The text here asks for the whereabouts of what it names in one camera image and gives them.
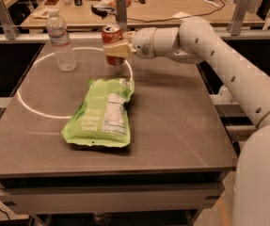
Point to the brown phone on desk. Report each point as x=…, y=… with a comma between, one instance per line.
x=51, y=2

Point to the right metal bracket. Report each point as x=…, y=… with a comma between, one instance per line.
x=235, y=26

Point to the left metal bracket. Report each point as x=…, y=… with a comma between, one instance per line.
x=10, y=30

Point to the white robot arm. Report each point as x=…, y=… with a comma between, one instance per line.
x=193, y=41

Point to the green snack bag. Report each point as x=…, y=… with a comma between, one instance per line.
x=102, y=118

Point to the red coke can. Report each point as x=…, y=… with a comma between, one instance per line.
x=112, y=33

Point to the white table drawer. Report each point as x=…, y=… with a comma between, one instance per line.
x=35, y=201

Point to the metal bracket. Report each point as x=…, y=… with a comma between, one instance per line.
x=10, y=30
x=121, y=14
x=235, y=26

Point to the white paper sheet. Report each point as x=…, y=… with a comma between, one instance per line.
x=181, y=15

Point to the middle metal bracket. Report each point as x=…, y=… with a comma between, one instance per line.
x=121, y=14

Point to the black sunglasses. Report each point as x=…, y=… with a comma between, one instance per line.
x=101, y=13

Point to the clear plastic water bottle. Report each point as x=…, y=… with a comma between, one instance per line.
x=60, y=40

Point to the small clear sanitizer bottle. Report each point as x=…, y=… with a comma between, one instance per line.
x=224, y=96

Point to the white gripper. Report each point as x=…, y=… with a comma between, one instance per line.
x=143, y=43

